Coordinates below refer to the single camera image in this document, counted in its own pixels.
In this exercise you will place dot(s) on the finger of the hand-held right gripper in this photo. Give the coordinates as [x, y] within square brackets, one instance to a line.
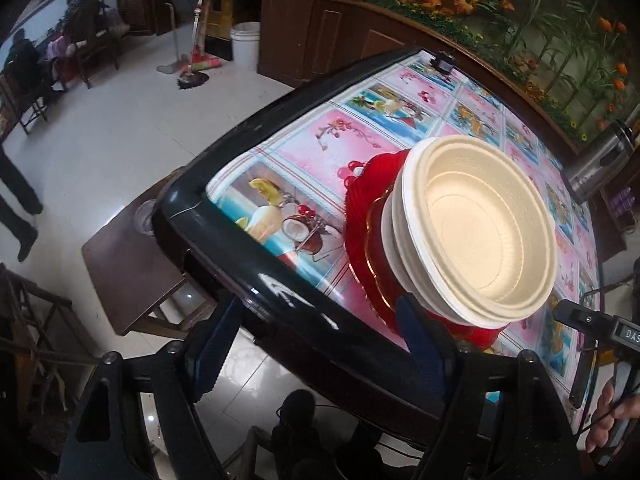
[582, 316]
[582, 375]

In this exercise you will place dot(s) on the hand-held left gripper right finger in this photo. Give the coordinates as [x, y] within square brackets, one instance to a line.
[422, 350]

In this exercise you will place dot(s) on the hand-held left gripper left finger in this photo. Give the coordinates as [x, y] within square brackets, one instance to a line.
[215, 350]

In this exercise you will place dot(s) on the beige ribbed plastic bowl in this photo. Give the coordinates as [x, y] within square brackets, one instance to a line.
[475, 321]

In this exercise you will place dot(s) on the gold-rimmed red glass plate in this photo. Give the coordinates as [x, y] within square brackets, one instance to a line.
[380, 265]

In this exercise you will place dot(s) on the large white foam bowl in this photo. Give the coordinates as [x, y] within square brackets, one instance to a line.
[397, 232]

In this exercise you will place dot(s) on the large red glass plate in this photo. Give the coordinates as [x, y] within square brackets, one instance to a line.
[355, 230]

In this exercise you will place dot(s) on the person's right hand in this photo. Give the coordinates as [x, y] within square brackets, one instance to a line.
[600, 420]

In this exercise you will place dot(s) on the dark round object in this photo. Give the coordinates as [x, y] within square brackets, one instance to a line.
[297, 407]

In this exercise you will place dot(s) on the wooden side table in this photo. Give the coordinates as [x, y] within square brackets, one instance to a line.
[135, 280]

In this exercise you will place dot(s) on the round ashtray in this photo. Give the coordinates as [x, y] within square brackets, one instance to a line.
[146, 217]

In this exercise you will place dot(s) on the stainless steel thermos flask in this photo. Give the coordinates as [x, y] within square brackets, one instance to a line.
[597, 165]

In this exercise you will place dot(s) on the wooden rack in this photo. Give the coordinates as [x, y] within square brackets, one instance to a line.
[35, 340]

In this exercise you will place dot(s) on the printed fruit and flower tablecloth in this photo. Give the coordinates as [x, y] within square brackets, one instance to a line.
[300, 160]

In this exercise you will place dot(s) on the black-framed table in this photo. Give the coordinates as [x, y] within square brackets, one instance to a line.
[240, 140]

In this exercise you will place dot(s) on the small black device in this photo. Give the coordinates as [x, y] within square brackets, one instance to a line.
[444, 62]

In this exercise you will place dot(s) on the mop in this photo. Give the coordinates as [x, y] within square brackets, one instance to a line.
[172, 62]

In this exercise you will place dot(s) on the flower and bamboo glass screen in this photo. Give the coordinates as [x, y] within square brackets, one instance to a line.
[525, 20]

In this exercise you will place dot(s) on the white plastic bucket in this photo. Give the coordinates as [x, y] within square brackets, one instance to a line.
[245, 45]

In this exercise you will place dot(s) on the wooden chair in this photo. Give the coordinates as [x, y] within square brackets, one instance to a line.
[97, 50]

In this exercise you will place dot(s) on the wooden partition cabinet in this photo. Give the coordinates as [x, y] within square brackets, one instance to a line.
[320, 35]

